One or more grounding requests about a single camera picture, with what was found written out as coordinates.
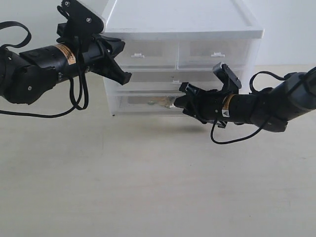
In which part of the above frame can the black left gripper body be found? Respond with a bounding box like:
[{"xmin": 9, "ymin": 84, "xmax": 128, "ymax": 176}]
[{"xmin": 79, "ymin": 34, "xmax": 111, "ymax": 74}]

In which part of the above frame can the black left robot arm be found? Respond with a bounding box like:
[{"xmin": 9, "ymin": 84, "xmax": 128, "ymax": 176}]
[{"xmin": 0, "ymin": 35, "xmax": 132, "ymax": 105}]

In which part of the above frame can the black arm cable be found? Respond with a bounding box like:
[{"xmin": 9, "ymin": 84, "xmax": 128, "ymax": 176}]
[
  {"xmin": 0, "ymin": 21, "xmax": 89, "ymax": 119},
  {"xmin": 210, "ymin": 71, "xmax": 316, "ymax": 145}
]

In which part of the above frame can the white plastic drawer cabinet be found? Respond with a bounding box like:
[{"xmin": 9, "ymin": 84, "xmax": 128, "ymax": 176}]
[{"xmin": 100, "ymin": 0, "xmax": 264, "ymax": 118}]

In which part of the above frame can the gold keychain with black strap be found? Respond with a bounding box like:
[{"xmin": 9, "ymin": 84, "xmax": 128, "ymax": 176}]
[{"xmin": 147, "ymin": 96, "xmax": 176, "ymax": 109}]

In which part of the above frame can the clear top left drawer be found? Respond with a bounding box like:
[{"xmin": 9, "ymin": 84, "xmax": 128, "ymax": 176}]
[{"xmin": 115, "ymin": 40, "xmax": 178, "ymax": 70}]

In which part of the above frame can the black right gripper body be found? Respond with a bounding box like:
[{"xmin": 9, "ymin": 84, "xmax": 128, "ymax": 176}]
[{"xmin": 187, "ymin": 89, "xmax": 229, "ymax": 125}]

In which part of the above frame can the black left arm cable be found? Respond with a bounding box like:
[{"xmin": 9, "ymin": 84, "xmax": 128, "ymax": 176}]
[{"xmin": 0, "ymin": 21, "xmax": 89, "ymax": 119}]

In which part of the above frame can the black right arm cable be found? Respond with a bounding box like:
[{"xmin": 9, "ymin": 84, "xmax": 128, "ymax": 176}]
[{"xmin": 210, "ymin": 71, "xmax": 316, "ymax": 145}]

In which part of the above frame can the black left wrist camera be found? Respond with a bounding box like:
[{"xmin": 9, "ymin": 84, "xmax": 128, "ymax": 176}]
[{"xmin": 57, "ymin": 0, "xmax": 104, "ymax": 41}]

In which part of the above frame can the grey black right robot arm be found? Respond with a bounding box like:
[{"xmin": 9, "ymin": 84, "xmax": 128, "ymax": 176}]
[{"xmin": 174, "ymin": 63, "xmax": 316, "ymax": 132}]

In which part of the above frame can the clear top right drawer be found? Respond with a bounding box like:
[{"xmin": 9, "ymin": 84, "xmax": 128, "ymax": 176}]
[{"xmin": 178, "ymin": 39, "xmax": 251, "ymax": 69}]

